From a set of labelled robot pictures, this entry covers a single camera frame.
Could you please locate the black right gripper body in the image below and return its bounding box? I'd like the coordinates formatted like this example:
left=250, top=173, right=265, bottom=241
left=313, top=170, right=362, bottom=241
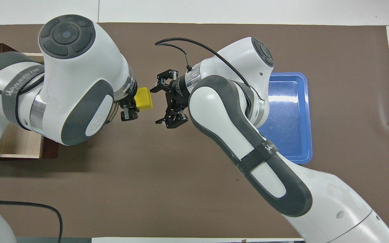
left=162, top=76, right=191, bottom=117

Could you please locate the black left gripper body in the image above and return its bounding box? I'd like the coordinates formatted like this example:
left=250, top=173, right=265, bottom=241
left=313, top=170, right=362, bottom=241
left=118, top=79, right=139, bottom=110

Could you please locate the yellow cube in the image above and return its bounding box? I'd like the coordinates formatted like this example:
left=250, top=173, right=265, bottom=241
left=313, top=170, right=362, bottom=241
left=134, top=87, right=154, bottom=112

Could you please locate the wooden drawer with white handle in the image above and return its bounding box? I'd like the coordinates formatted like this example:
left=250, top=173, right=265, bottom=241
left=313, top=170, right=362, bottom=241
left=0, top=52, right=59, bottom=160

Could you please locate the brown table mat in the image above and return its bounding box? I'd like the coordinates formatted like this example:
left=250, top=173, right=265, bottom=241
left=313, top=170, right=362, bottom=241
left=0, top=23, right=389, bottom=238

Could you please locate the blue plastic tray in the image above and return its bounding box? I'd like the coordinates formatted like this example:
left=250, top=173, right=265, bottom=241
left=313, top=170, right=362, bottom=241
left=257, top=72, right=313, bottom=165

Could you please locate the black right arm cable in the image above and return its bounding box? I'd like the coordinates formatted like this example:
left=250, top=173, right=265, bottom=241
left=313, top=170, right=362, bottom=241
left=155, top=38, right=251, bottom=89

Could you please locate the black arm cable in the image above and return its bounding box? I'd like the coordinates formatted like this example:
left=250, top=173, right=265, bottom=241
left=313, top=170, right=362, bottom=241
left=0, top=197, right=63, bottom=243
left=155, top=38, right=251, bottom=89

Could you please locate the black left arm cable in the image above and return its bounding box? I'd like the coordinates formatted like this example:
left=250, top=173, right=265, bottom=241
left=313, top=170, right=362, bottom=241
left=0, top=197, right=63, bottom=243

